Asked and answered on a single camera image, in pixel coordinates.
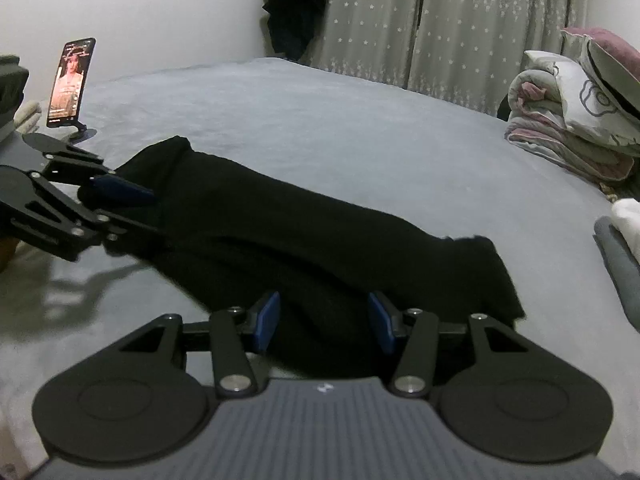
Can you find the smartphone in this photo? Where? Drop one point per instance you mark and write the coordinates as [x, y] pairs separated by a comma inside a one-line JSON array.
[[70, 82]]

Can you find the grey folded garment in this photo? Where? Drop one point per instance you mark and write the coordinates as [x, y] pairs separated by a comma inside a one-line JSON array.
[[620, 270]]

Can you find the phone stand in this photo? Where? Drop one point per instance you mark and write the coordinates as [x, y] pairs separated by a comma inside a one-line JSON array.
[[82, 134]]

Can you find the white flower-print pillow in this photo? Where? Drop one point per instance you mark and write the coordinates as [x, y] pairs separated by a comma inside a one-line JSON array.
[[585, 105]]

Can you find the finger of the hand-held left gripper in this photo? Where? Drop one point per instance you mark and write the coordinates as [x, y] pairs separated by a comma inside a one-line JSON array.
[[65, 220], [125, 191]]

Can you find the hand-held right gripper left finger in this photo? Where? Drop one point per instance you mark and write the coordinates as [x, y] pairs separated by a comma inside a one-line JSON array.
[[267, 319]]

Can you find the pink pillow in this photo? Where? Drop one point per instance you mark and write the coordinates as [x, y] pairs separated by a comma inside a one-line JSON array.
[[615, 55]]

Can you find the dark hanging clothes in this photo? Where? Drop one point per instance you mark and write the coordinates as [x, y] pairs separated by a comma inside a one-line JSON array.
[[295, 10]]

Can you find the grey star-print curtain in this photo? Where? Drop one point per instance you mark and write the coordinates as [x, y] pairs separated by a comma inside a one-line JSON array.
[[370, 20], [495, 20]]

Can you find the black sweater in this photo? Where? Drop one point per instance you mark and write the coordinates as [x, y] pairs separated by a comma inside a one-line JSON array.
[[300, 240]]

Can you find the white folded garment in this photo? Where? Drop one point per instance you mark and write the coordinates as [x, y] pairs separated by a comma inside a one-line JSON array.
[[627, 225]]

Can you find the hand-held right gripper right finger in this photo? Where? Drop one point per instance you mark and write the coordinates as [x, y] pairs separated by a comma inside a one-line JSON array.
[[381, 321]]

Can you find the beige towel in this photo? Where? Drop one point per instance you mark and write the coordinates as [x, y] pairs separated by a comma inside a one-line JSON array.
[[27, 117]]

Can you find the folded pink grey quilt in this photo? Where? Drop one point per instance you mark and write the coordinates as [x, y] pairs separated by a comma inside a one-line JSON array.
[[535, 125]]

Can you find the light grey bed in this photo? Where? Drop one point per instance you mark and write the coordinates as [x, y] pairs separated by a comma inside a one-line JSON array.
[[325, 130]]

